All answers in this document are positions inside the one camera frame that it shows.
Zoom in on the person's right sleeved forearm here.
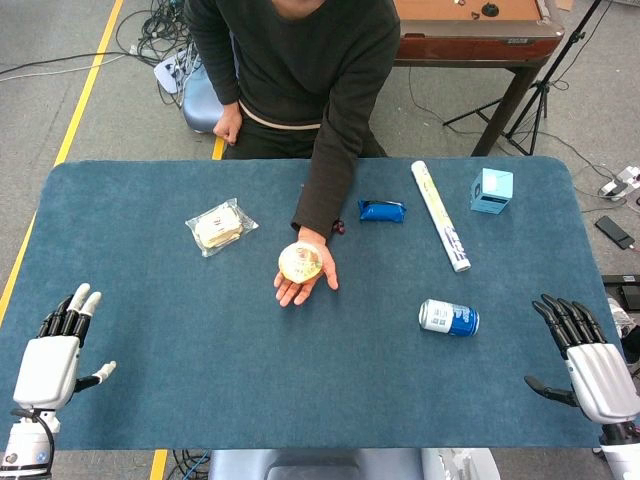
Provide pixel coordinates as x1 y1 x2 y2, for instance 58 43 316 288
183 24 242 107

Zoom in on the blue padded stool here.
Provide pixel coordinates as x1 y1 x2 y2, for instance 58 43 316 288
181 64 226 134

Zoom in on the black box device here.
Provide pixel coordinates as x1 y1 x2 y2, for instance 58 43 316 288
602 273 640 301

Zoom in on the person's right hand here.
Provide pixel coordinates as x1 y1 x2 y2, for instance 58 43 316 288
212 103 243 146

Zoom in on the person's left hand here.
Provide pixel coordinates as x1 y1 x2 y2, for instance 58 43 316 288
273 225 340 308

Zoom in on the long white printed tube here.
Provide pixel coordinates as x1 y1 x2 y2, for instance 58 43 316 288
410 160 473 274

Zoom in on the person's dark-sweater torso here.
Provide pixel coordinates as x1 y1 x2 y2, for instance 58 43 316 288
183 0 402 161

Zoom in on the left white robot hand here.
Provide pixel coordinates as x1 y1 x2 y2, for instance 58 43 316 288
12 282 118 414

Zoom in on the black smartphone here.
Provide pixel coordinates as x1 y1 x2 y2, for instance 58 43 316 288
594 215 636 251

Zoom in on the person's left sleeved forearm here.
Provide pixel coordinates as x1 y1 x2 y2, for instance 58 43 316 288
291 107 375 246

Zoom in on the blue and white can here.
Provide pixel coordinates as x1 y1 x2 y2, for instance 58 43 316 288
418 298 481 338

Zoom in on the white power strip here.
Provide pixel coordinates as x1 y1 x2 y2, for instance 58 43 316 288
153 47 199 95

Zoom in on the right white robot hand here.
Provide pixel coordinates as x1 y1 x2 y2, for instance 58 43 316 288
523 293 640 425

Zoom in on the blue felt table cover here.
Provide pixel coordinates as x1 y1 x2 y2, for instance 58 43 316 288
0 157 622 451

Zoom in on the black tripod stand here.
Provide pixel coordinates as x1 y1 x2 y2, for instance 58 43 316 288
442 0 606 157

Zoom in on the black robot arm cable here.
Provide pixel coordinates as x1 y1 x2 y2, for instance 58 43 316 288
10 408 57 464

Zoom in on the bread in clear plastic pack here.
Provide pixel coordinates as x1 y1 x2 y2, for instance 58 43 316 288
184 197 260 258

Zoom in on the brown pool table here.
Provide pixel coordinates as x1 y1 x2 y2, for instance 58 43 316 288
392 0 566 157

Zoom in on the white charger with plugs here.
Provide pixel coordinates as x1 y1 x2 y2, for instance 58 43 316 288
598 167 640 201

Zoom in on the blue snack packet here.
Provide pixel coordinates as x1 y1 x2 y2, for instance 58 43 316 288
357 199 408 224

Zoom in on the tangled black cable bundle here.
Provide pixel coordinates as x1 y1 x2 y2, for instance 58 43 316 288
115 0 201 109

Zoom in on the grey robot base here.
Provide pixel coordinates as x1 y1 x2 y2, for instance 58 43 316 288
207 448 501 480

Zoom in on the light blue carton box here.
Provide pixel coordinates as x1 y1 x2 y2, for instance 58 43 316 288
469 167 515 215

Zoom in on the round jelly cup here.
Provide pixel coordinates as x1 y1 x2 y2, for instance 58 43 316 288
278 241 325 286

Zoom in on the long black floor cable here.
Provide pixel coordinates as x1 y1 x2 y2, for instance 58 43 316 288
0 49 134 79

